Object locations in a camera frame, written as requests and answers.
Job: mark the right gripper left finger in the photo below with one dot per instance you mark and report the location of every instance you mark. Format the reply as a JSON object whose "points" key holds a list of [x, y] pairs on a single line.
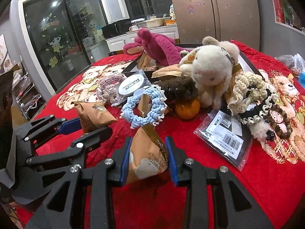
{"points": [[64, 205]]}

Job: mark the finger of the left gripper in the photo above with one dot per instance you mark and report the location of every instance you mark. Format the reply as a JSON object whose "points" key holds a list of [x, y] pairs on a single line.
{"points": [[41, 130], [75, 153]]}

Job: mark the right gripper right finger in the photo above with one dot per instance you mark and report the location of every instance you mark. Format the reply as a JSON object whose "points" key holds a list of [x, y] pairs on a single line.
{"points": [[215, 197]]}

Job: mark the orange triangular snack pack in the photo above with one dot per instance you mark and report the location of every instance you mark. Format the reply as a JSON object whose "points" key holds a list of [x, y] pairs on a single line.
{"points": [[147, 155]]}

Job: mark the black white lace scrunchie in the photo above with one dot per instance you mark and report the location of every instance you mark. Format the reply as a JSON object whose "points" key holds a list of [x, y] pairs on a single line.
{"points": [[254, 115]]}

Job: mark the blue crochet scrunchie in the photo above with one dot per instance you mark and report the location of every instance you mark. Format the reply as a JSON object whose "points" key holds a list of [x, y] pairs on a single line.
{"points": [[147, 109]]}

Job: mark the magenta plush bear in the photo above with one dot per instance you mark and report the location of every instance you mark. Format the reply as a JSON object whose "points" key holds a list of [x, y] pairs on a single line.
{"points": [[159, 47]]}

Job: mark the red teddy bear blanket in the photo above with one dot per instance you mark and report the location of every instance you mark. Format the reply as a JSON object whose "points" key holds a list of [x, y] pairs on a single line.
{"points": [[155, 202]]}

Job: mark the dark bag with barcode label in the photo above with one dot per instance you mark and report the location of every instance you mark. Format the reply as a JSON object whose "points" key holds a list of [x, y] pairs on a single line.
{"points": [[226, 135]]}

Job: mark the pink crochet scrunchie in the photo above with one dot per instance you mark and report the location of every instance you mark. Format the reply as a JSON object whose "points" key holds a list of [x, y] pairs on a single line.
{"points": [[107, 90]]}

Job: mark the white disc in plastic bag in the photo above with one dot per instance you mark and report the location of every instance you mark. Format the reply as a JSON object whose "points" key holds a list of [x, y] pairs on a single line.
{"points": [[130, 85]]}

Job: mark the glass sliding door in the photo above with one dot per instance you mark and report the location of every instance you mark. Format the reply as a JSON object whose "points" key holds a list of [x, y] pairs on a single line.
{"points": [[66, 36]]}

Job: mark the orange tangerine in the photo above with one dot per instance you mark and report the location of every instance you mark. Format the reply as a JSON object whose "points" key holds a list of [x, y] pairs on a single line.
{"points": [[187, 110]]}

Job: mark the dark brown fuzzy item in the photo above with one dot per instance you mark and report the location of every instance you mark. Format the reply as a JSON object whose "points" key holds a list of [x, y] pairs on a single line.
{"points": [[179, 89]]}

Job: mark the beige crochet scrunchie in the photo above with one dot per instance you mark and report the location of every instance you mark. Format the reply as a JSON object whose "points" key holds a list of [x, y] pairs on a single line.
{"points": [[249, 87]]}

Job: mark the gold snack pack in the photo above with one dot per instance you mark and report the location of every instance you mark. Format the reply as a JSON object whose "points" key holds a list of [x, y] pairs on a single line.
{"points": [[171, 70]]}

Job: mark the black microwave oven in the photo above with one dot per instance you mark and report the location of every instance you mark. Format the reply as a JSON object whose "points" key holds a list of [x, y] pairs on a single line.
{"points": [[116, 28]]}

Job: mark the white mug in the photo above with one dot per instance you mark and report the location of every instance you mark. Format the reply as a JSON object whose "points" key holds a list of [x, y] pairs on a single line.
{"points": [[133, 28]]}

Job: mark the blue plastic bag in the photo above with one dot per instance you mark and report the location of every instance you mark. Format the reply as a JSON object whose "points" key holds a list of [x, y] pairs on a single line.
{"points": [[301, 79]]}

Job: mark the cream plastic basin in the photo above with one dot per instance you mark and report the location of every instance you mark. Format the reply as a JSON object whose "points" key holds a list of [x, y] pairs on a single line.
{"points": [[155, 22]]}

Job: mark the clear plastic bag of fruit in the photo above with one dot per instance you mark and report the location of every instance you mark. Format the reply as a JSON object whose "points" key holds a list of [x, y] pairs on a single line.
{"points": [[295, 63]]}

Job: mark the red gift box on shelf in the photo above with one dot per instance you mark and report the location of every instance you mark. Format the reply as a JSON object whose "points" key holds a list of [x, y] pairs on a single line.
{"points": [[279, 12]]}

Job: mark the champagne double door refrigerator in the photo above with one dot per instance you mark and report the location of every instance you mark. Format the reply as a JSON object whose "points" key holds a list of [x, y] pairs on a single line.
{"points": [[221, 19]]}

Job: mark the white plush rabbit keychain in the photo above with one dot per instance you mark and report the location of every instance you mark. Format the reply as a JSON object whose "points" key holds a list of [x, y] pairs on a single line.
{"points": [[211, 68]]}

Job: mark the white wall shelf unit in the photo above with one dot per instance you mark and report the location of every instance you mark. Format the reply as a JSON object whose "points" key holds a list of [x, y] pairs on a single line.
{"points": [[292, 20]]}

